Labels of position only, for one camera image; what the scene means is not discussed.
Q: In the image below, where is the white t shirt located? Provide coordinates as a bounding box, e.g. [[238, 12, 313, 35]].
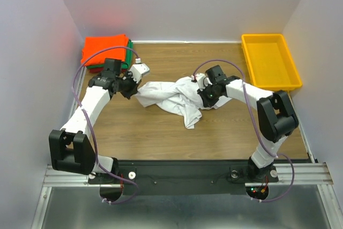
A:
[[134, 76, 232, 130]]

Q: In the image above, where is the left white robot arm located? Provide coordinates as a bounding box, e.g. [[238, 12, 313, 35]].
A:
[[49, 58, 150, 183]]

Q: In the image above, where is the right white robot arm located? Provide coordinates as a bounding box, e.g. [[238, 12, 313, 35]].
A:
[[191, 65, 299, 181]]

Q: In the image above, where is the red folded t shirt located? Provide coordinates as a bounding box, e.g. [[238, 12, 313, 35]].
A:
[[89, 67, 103, 73]]

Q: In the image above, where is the orange folded t shirt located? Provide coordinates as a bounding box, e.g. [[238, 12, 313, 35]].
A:
[[81, 34, 129, 66]]

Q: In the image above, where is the yellow plastic tray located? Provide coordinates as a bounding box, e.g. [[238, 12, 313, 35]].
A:
[[241, 34, 302, 91]]

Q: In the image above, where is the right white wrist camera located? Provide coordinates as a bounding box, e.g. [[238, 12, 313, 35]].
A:
[[191, 73, 209, 90]]

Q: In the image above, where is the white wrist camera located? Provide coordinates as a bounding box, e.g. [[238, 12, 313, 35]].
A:
[[129, 63, 150, 83], [191, 73, 209, 90]]

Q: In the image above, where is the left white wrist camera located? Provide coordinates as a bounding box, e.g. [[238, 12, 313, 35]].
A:
[[129, 63, 150, 83]]

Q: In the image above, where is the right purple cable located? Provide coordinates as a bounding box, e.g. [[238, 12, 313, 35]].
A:
[[193, 60, 296, 204]]

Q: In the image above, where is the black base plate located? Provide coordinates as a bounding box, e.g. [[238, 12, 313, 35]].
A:
[[89, 160, 279, 198]]

